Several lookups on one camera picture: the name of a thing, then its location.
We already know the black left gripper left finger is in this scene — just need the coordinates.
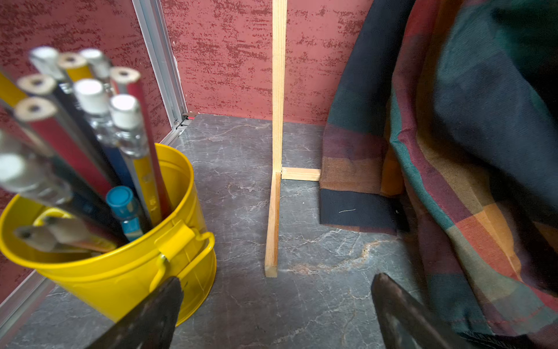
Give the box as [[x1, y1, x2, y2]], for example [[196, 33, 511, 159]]
[[89, 276, 184, 348]]

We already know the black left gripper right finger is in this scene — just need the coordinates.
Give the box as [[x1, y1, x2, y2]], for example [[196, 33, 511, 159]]
[[371, 273, 472, 348]]

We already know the plaid long-sleeve shirt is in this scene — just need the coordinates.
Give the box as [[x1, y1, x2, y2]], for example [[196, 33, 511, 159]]
[[320, 1, 557, 348]]

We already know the yellow metal bucket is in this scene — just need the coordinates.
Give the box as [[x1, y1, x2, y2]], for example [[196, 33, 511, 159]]
[[1, 144, 217, 324]]

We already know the teal capped pen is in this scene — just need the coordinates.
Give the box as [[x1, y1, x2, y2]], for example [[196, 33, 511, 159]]
[[105, 186, 148, 242]]

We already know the red pencil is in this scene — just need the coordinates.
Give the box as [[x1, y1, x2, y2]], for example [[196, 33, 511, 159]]
[[15, 97, 116, 199]]

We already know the wooden clothes rack frame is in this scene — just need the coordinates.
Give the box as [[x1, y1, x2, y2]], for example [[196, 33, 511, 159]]
[[264, 0, 322, 279]]

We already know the aluminium corner post left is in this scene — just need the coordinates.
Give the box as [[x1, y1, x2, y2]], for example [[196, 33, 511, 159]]
[[132, 0, 190, 129]]

